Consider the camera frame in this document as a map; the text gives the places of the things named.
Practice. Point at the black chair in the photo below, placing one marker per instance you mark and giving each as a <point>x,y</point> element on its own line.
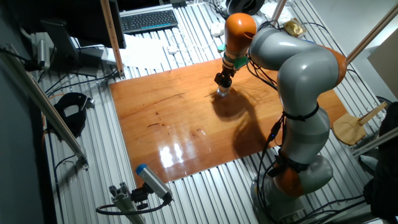
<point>385,174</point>

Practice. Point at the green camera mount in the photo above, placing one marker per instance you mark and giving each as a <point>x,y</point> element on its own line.
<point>241,62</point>

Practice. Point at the white charger plug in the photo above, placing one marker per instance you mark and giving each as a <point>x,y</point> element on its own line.
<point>172,49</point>

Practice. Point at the white paper sheet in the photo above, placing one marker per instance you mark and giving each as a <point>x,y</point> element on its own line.
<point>146,53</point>

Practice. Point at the round wooden paddle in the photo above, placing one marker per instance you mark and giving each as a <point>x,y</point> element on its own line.
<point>348,129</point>

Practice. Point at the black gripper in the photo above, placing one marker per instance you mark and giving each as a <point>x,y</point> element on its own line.
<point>227,74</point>

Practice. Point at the black keyboard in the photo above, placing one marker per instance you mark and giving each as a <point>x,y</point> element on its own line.
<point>149,21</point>

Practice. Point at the gold foil packet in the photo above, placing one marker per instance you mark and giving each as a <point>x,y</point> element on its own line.
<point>293,28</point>

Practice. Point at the aluminium frame post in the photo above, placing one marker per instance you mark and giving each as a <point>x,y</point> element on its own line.
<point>373,31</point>
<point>40,99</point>
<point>112,37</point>
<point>278,9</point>
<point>376,140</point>

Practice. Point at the black curved clamp device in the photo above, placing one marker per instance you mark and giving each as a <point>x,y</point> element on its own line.
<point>73,119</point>

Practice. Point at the brown cardboard panel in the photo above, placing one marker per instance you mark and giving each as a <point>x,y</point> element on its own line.
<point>387,62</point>

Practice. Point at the dark computer monitor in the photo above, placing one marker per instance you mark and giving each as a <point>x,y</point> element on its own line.
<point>77,18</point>

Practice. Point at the small silver cylinder camera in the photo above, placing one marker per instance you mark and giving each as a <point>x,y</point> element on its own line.
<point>43,53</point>

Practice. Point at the wooden board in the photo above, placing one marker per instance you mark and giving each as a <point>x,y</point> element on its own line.
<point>171,124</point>

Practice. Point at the silver camera with blue cap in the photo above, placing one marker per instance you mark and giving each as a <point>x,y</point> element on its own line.
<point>154,182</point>

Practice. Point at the black connector with blue light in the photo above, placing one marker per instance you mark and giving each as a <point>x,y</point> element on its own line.
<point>274,130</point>

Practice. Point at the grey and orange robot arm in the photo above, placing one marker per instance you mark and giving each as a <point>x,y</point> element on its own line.
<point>304,71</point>

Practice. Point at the clear glass jar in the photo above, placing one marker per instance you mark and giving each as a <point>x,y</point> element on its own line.
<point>224,93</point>

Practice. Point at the aluminium camera bracket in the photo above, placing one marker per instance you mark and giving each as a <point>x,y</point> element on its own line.
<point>124,202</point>

